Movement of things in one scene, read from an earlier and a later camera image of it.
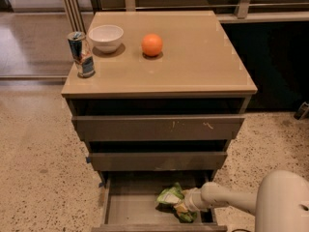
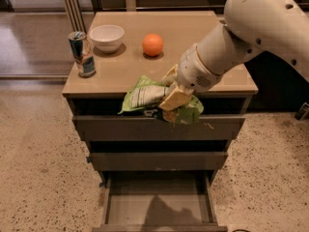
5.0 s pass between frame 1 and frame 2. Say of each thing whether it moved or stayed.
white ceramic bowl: stayed
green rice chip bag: moved
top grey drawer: stayed
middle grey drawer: stayed
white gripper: moved
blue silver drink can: stayed
